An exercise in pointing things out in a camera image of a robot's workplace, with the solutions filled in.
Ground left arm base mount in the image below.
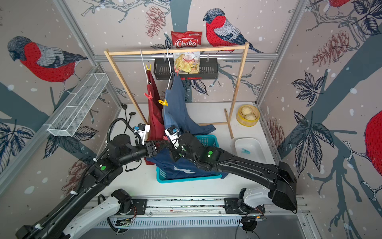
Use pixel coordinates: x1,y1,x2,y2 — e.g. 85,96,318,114
115,199,148,216

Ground white wire hanger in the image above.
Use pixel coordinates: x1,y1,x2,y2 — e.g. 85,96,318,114
140,50,150,85
166,48,173,90

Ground slate blue t-shirt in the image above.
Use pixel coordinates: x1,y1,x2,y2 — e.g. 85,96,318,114
162,75,216,135

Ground yellow chips bag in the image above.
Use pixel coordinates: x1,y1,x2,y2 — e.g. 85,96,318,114
174,52,200,74

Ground black wall basket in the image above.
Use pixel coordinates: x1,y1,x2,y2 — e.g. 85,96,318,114
154,58,218,81

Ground black spoon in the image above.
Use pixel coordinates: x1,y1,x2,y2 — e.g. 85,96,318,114
127,112,136,124

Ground black ladle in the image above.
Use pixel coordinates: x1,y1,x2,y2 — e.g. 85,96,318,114
121,103,128,121

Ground pink clothespin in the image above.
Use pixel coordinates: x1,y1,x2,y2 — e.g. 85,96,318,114
144,92,153,100

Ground wooden clothes rack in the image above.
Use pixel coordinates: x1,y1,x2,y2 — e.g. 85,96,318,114
103,42,250,140

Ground white wire shelf basket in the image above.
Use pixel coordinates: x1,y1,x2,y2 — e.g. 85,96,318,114
48,73,109,137

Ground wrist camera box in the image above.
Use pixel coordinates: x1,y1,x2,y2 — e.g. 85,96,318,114
165,126,181,148
134,123,150,145

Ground navy printed t-shirt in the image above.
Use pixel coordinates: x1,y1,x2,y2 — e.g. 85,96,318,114
145,149,228,183

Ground yellow clothespin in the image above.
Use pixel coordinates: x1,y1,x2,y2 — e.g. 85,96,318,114
145,64,152,71
158,99,168,106

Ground dark red t-shirt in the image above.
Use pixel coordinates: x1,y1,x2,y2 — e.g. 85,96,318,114
144,70,165,165

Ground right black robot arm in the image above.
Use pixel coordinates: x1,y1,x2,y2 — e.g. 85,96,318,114
170,133,298,213

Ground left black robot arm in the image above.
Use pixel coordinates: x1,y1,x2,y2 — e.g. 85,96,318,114
16,118,158,239

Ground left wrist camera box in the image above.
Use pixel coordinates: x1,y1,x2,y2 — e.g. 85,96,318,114
134,123,150,145

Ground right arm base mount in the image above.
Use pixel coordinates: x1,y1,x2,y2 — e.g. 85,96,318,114
223,198,266,216

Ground red Chuba snack bag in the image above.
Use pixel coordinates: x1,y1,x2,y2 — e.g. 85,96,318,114
171,31,202,48

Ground white plastic tray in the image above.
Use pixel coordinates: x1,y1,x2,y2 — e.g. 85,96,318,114
234,137,268,163

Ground light blue clothespin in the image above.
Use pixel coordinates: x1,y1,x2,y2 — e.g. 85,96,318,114
241,148,251,154

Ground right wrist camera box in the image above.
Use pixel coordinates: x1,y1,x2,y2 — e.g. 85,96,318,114
165,126,181,148

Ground teal plastic basket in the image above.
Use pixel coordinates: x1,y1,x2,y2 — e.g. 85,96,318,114
156,134,224,184

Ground yellow upper clothespin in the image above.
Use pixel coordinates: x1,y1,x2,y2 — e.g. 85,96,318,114
145,64,152,71

